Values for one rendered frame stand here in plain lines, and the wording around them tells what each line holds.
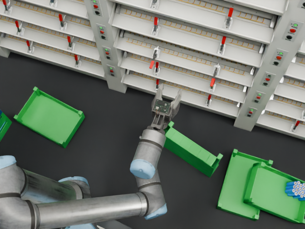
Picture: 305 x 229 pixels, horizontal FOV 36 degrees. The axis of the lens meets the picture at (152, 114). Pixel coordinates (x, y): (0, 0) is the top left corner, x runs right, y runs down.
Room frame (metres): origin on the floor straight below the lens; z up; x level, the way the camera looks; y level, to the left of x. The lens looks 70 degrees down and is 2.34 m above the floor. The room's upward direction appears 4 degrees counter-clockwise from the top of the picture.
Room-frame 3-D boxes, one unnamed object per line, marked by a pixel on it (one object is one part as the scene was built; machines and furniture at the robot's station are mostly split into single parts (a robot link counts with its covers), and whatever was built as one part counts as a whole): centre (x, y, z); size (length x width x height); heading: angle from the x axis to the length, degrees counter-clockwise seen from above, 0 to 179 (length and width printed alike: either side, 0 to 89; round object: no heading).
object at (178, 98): (0.67, -0.10, 0.67); 0.09 x 0.03 x 0.06; 141
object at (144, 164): (0.43, 0.04, 0.67); 0.12 x 0.09 x 0.10; 158
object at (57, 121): (0.85, 0.54, 0.04); 0.30 x 0.20 x 0.08; 57
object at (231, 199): (0.43, -0.43, 0.04); 0.30 x 0.20 x 0.08; 158
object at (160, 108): (0.58, -0.03, 0.67); 0.12 x 0.08 x 0.09; 158
